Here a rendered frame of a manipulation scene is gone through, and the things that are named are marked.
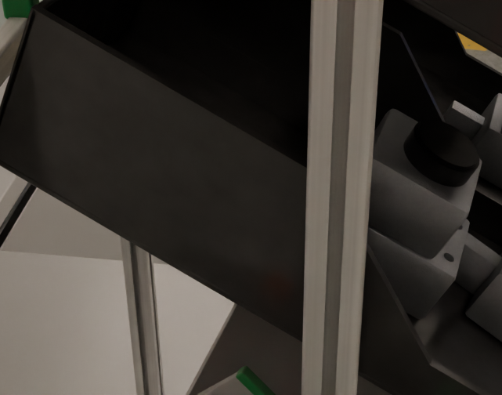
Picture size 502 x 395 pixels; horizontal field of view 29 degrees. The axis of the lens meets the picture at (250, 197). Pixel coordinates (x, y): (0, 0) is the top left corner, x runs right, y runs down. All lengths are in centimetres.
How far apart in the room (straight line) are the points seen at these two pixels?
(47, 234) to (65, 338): 41
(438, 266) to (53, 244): 104
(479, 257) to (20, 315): 65
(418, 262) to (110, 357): 59
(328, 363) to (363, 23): 14
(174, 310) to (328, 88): 73
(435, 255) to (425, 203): 3
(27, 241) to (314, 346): 98
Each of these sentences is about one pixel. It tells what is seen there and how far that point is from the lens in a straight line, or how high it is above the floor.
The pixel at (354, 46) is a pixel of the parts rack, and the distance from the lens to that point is 28.
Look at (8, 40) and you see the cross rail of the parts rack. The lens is 48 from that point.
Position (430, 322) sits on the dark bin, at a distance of 43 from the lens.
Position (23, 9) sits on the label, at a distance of 50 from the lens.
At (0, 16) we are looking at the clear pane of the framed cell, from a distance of 149.
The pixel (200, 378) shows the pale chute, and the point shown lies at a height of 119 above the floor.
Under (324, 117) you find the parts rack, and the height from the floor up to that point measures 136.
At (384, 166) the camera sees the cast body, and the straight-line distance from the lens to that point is 39.
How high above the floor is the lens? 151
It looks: 34 degrees down
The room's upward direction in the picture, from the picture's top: 1 degrees counter-clockwise
